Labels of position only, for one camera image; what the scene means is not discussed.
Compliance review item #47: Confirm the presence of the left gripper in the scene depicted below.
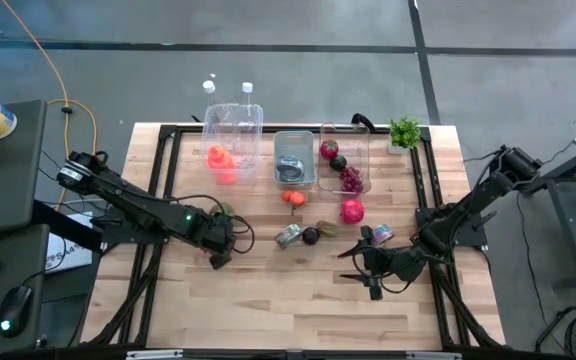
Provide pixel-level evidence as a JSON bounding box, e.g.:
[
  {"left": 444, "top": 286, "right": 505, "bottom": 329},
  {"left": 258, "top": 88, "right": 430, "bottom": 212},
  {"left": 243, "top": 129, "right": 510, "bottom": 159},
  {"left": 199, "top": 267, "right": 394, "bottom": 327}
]
[{"left": 195, "top": 215, "right": 237, "bottom": 271}]

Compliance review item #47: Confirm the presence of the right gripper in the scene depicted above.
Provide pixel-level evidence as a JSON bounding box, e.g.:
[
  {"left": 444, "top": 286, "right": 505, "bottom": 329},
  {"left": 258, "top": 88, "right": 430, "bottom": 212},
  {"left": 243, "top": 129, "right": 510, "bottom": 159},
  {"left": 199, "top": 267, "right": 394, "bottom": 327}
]
[{"left": 337, "top": 225, "right": 427, "bottom": 301}]

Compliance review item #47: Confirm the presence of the can blue red label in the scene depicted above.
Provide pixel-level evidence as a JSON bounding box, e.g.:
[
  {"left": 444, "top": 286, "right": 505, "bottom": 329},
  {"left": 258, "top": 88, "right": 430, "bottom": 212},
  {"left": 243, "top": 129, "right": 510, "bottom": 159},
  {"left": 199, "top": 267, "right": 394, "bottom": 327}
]
[{"left": 370, "top": 223, "right": 396, "bottom": 248}]

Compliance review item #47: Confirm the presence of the tuna can photo label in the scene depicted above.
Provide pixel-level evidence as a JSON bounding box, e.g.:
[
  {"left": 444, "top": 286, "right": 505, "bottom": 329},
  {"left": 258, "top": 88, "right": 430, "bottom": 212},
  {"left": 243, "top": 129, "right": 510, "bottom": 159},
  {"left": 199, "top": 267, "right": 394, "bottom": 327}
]
[{"left": 274, "top": 223, "right": 304, "bottom": 250}]

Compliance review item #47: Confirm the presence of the red grape bunch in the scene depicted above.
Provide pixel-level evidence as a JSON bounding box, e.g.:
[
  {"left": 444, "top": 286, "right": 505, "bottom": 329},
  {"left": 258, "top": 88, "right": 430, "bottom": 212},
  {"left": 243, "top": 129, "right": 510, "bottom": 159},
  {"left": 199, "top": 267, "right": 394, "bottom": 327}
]
[{"left": 339, "top": 165, "right": 366, "bottom": 195}]

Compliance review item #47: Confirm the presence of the orange tangerine cluster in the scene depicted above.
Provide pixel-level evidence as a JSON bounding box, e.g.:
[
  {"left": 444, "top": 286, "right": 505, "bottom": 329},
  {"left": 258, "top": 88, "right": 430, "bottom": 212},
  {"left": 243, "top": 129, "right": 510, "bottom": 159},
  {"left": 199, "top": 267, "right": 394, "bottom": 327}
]
[{"left": 280, "top": 189, "right": 307, "bottom": 216}]

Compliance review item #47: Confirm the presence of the silver can white label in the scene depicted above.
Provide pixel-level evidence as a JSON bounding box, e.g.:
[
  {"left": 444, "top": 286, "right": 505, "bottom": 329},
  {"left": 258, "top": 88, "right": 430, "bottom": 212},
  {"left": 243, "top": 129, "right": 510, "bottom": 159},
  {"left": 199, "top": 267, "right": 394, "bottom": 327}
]
[{"left": 275, "top": 155, "right": 306, "bottom": 184}]

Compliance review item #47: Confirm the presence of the clear bottle white cap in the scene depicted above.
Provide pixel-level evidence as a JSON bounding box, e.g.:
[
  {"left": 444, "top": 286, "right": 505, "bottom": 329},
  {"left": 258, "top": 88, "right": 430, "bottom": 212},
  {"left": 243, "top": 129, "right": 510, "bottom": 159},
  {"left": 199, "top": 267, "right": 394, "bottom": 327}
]
[
  {"left": 235, "top": 81, "right": 262, "bottom": 171},
  {"left": 201, "top": 79, "right": 234, "bottom": 151}
]

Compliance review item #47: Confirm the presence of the brown kiwi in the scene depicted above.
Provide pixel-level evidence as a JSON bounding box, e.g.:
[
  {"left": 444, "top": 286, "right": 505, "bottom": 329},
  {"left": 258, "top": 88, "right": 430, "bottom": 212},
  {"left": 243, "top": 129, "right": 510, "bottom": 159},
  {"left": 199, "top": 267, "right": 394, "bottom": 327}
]
[{"left": 315, "top": 219, "right": 340, "bottom": 238}]

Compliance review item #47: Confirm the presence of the short clear plastic bin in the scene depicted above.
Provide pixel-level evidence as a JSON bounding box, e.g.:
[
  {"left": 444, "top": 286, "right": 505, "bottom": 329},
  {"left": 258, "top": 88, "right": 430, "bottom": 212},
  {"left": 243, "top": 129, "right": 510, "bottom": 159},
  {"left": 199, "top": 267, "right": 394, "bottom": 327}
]
[{"left": 316, "top": 122, "right": 372, "bottom": 196}]

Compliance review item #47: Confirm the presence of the red strawberry green top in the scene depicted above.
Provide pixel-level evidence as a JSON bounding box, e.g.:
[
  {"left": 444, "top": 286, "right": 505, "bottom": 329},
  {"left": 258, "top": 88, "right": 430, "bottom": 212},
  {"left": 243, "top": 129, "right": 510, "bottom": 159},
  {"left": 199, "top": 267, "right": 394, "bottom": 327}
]
[{"left": 319, "top": 138, "right": 341, "bottom": 161}]

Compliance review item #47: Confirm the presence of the tall clear plastic bin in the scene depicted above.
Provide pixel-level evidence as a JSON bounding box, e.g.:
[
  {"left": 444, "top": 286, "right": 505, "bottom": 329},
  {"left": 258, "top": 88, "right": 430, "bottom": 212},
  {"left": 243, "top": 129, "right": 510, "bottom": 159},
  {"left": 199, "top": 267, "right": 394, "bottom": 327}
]
[{"left": 200, "top": 102, "right": 264, "bottom": 176}]

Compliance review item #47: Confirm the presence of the green plant white pot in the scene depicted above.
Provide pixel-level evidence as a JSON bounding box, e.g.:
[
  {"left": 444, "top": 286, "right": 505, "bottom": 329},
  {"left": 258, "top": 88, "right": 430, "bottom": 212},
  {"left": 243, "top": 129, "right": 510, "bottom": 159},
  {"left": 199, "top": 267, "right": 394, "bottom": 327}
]
[{"left": 386, "top": 114, "right": 423, "bottom": 156}]

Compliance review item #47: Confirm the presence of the clear bin with cans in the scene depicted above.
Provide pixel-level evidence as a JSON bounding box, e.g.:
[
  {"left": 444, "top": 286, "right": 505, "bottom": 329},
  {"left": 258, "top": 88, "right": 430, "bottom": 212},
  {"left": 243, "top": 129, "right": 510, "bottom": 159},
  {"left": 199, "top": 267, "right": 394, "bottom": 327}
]
[{"left": 273, "top": 130, "right": 317, "bottom": 192}]

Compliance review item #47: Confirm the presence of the black curved hook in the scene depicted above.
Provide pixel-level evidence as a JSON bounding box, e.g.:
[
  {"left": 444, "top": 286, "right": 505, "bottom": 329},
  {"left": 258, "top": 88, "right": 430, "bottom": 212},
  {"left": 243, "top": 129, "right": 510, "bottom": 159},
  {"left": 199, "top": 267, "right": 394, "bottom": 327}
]
[{"left": 350, "top": 112, "right": 378, "bottom": 135}]

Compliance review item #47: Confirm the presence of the white printed paper sheet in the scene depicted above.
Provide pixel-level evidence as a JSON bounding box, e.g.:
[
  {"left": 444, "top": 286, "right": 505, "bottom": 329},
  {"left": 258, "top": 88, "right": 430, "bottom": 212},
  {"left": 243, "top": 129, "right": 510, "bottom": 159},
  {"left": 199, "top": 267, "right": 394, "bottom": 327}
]
[{"left": 44, "top": 211, "right": 94, "bottom": 275}]

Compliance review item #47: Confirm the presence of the black desk surface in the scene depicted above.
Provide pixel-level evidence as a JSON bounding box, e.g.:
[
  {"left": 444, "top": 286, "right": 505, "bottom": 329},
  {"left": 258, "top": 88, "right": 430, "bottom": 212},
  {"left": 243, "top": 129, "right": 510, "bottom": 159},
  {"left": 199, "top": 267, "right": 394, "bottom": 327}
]
[{"left": 0, "top": 223, "right": 52, "bottom": 357}]

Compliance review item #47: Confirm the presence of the black computer mouse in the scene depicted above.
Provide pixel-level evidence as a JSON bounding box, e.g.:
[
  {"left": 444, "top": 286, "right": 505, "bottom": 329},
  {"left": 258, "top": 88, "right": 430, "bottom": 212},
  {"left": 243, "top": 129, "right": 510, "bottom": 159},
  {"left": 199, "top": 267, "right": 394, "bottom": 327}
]
[{"left": 0, "top": 284, "right": 35, "bottom": 340}]

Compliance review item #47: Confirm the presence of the black desk shelf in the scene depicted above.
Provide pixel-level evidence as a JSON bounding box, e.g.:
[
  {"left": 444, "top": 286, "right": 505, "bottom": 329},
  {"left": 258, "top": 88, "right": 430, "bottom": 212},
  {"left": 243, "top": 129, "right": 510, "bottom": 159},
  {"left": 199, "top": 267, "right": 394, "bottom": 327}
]
[{"left": 0, "top": 99, "right": 49, "bottom": 237}]

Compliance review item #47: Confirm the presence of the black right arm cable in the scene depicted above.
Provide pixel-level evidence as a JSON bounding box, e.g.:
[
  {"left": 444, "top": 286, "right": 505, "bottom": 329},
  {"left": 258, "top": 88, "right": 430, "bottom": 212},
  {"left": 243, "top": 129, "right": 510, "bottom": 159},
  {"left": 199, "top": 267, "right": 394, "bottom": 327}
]
[{"left": 348, "top": 239, "right": 415, "bottom": 296}]

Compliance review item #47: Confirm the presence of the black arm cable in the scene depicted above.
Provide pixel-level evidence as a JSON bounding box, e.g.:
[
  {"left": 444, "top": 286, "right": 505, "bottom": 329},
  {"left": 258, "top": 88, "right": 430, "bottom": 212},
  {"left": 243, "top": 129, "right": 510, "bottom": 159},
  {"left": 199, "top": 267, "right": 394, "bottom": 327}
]
[
  {"left": 348, "top": 239, "right": 415, "bottom": 296},
  {"left": 167, "top": 193, "right": 257, "bottom": 255}
]

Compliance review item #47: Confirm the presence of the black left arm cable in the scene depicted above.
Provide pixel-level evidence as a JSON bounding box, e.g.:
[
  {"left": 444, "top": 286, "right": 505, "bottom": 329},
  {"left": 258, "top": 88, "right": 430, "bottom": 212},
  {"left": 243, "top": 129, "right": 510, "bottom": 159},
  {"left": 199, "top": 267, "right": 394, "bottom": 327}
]
[{"left": 167, "top": 193, "right": 257, "bottom": 255}]

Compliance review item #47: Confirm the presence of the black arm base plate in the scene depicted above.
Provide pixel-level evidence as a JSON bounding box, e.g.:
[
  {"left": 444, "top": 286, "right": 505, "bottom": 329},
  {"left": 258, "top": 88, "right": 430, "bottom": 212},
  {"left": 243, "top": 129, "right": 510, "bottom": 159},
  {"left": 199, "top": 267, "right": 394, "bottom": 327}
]
[
  {"left": 414, "top": 205, "right": 490, "bottom": 250},
  {"left": 90, "top": 205, "right": 172, "bottom": 247}
]

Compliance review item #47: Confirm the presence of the silver metal bracket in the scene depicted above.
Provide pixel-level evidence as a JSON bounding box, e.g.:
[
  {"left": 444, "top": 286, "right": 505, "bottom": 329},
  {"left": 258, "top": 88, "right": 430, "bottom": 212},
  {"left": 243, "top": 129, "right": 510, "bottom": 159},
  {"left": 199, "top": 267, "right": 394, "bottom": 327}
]
[
  {"left": 125, "top": 349, "right": 185, "bottom": 360},
  {"left": 404, "top": 350, "right": 463, "bottom": 360}
]

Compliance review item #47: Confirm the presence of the black aluminium table frame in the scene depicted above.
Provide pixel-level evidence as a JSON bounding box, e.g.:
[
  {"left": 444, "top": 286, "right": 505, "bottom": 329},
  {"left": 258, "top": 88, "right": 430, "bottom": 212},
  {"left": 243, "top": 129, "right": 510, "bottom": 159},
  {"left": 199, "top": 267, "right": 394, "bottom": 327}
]
[{"left": 80, "top": 123, "right": 508, "bottom": 351}]

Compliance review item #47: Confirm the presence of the orange extension cable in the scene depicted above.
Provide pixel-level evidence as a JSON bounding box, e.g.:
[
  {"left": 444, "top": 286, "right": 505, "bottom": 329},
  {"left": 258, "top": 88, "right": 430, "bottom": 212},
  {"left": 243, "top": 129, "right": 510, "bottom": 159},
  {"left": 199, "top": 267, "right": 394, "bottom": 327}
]
[{"left": 0, "top": 0, "right": 99, "bottom": 211}]

